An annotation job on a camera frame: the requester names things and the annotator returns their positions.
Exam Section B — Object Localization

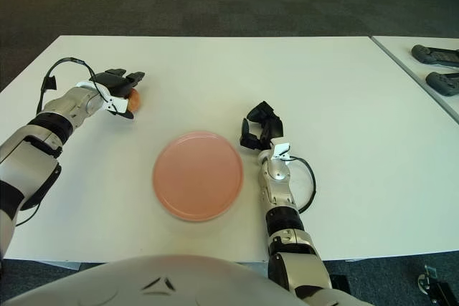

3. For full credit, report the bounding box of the pink round plate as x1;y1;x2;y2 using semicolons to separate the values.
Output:
152;130;245;221

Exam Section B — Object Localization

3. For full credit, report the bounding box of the red yellow apple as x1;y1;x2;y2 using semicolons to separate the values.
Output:
125;89;143;113

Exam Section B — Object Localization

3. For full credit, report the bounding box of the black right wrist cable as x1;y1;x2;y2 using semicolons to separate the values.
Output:
288;155;317;214

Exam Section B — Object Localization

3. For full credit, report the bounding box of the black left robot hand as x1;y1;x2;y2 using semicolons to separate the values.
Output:
93;68;146;120

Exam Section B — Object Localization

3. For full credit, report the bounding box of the black wheeled chair base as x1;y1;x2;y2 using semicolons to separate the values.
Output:
417;264;459;300

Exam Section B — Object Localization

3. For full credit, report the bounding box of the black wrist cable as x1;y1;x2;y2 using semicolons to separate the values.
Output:
35;57;112;115
288;155;317;214

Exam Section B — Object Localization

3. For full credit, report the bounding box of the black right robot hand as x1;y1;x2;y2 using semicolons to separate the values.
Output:
238;100;285;150

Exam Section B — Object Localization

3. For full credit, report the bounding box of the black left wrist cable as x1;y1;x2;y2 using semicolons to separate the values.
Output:
35;57;112;115

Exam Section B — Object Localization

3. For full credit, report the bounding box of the grey handheld controller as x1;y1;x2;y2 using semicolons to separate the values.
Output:
425;72;459;97
411;44;459;67

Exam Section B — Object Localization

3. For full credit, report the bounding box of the grey robot torso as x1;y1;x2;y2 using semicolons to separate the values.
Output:
3;254;374;306

